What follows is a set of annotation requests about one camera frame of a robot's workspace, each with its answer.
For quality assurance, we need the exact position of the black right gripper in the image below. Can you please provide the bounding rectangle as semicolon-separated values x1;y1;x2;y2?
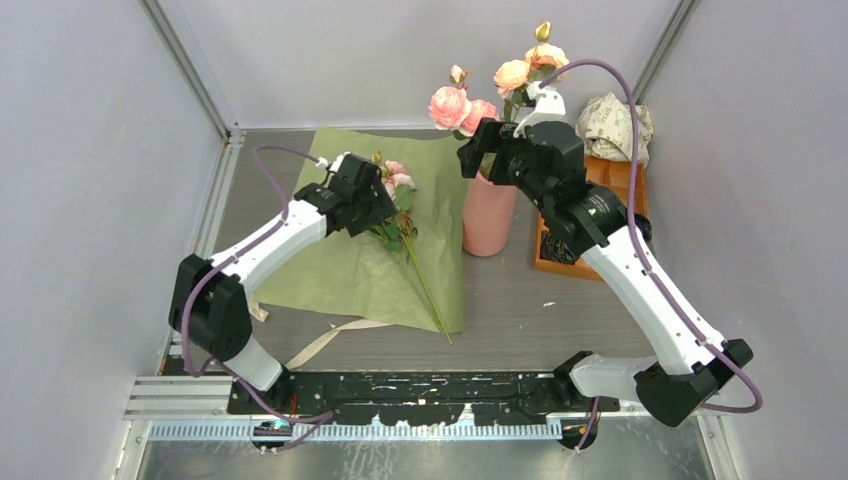
458;117;554;212

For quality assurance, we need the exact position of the pink flower stem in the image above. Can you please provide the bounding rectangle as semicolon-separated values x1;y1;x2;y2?
428;65;499;139
369;152;453;345

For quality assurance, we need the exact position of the pink cylindrical vase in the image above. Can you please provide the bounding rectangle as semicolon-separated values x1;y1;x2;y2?
462;173;517;257

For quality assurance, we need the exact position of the peach flower stem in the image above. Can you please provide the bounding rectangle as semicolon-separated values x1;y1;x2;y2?
493;20;569;121

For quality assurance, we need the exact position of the peach paper bouquet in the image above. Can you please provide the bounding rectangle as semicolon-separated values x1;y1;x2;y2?
253;128;468;334

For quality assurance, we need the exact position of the beige ribbon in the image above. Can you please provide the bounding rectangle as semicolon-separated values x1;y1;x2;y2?
247;296;388;370

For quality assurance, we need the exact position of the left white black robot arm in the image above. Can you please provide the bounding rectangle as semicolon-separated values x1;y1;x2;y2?
168;153;397;413

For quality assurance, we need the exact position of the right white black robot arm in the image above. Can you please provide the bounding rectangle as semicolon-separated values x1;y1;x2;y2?
457;118;753;427

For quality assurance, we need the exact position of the orange compartment tray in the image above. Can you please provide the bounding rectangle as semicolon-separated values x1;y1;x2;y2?
532;156;649;282

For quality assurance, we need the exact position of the crumpled white patterned cloth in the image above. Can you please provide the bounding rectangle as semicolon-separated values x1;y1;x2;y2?
575;93;655;165

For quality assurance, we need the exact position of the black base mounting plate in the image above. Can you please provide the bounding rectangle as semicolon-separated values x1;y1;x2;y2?
262;371;592;427

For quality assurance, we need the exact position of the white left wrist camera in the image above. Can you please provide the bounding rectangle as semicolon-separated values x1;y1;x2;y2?
316;151;350;172

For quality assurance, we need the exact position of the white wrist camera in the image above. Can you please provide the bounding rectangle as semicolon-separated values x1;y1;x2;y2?
316;151;350;172
513;81;566;138

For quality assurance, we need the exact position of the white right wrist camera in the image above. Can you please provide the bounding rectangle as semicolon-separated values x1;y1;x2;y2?
513;81;566;138

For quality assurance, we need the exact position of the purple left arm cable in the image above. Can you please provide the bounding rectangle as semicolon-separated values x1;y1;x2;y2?
180;145;336;455

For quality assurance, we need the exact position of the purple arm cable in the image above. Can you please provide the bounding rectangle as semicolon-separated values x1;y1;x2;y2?
537;58;764;455
180;145;336;455

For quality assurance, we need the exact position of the aluminium front rail frame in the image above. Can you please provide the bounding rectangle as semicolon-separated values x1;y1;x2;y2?
123;372;727;444

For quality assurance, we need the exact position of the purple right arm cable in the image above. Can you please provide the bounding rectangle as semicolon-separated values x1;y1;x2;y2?
537;58;764;455

